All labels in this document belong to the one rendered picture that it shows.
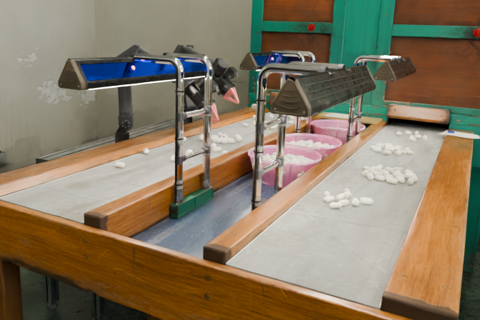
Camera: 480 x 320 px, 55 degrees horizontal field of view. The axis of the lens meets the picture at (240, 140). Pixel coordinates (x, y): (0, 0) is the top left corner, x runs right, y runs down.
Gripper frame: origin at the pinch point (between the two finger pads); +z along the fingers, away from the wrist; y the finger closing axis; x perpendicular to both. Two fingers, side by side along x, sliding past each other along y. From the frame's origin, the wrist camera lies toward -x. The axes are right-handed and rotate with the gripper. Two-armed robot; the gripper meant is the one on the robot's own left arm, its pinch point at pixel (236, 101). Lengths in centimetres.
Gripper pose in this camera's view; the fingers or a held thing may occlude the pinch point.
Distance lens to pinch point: 234.2
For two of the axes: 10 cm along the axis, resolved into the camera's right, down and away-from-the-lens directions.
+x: -6.1, 6.5, 4.5
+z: 6.5, 7.3, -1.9
